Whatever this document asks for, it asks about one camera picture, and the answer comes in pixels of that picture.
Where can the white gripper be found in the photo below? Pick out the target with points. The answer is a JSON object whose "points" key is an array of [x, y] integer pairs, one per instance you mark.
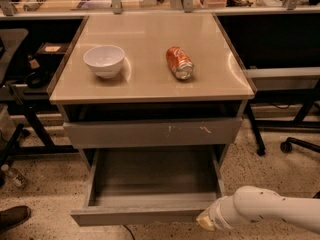
{"points": [[217, 212]]}

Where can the grey drawer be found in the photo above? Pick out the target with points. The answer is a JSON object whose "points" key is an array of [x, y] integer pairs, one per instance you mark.
{"points": [[148, 133], [148, 185]]}

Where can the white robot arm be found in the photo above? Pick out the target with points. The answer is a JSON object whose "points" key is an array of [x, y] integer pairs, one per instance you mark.
{"points": [[251, 204]]}

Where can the grey top drawer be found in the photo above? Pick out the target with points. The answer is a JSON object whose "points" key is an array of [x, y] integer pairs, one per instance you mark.
{"points": [[148, 133]]}

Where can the grey drawer cabinet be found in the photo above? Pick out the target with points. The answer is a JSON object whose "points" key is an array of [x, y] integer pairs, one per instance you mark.
{"points": [[146, 89]]}

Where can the black office chair base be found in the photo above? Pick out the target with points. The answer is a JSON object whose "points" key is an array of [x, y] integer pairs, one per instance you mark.
{"points": [[286, 146]]}

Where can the orange soda can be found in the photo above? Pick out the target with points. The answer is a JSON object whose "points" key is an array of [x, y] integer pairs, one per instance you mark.
{"points": [[179, 63]]}

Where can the white bowl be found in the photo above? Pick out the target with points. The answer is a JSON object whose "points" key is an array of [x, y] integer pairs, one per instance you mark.
{"points": [[105, 61]]}

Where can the clear plastic bottle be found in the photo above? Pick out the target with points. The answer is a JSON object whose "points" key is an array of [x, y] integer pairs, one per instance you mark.
{"points": [[15, 176]]}

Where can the dark shoe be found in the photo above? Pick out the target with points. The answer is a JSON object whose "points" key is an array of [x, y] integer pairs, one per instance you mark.
{"points": [[14, 217]]}

